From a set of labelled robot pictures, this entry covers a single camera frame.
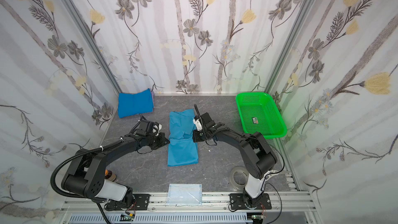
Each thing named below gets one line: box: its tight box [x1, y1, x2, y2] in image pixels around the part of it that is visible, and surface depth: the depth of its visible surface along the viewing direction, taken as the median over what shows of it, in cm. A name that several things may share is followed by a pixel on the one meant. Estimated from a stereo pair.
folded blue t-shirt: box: [117, 88, 155, 119], surface depth 114 cm
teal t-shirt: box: [167, 108, 199, 167], surface depth 93 cm
